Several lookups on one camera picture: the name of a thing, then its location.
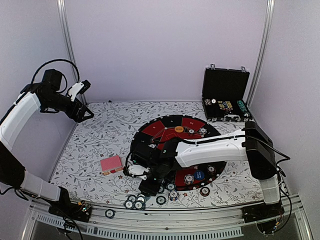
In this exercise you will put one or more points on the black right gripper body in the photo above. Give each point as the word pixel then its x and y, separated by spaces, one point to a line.
pixel 158 176

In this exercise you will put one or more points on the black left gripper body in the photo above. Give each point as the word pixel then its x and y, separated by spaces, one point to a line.
pixel 70 111

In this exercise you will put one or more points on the green chip front cluster top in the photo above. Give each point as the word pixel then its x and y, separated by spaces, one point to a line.
pixel 141 198

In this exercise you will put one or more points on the green chip cluster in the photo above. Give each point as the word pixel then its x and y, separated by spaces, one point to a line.
pixel 141 198
pixel 139 205

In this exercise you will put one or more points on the orange big blind button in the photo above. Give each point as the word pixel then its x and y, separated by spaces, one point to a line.
pixel 179 129

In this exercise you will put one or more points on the blue chip stack seat four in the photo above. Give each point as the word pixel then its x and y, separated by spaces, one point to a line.
pixel 189 179

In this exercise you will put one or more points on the blue small blind button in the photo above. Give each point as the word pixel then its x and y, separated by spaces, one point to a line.
pixel 199 175

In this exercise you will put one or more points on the blue chip stack seat one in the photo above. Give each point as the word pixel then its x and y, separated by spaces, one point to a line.
pixel 202 131

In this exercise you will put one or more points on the brown chip stack seat three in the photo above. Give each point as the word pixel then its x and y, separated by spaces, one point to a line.
pixel 211 170

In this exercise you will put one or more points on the brown 100 poker chip stack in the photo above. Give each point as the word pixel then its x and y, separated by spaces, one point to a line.
pixel 205 191

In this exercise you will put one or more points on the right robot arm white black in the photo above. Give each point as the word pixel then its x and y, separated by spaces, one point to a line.
pixel 249 144

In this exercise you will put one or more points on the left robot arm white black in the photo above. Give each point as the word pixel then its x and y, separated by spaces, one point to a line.
pixel 18 134

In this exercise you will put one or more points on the round red black poker mat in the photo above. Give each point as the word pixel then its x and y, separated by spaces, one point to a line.
pixel 161 131

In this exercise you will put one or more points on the red playing card deck box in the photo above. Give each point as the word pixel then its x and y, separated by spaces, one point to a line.
pixel 111 165

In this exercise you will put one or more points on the black poker chip case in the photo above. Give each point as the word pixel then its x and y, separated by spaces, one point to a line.
pixel 223 93

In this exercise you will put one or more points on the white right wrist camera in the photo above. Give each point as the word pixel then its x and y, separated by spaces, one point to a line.
pixel 136 171

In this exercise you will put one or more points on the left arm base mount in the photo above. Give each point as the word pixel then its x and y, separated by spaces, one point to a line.
pixel 77 211

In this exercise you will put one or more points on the left aluminium frame post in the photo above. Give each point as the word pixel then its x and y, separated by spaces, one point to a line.
pixel 61 7

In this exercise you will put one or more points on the aluminium frame post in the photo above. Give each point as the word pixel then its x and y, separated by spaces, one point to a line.
pixel 61 7
pixel 270 5

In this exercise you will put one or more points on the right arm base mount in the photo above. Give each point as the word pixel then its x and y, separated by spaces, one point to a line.
pixel 267 217

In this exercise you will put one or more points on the right aluminium frame post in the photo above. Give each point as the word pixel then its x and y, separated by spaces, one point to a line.
pixel 270 5

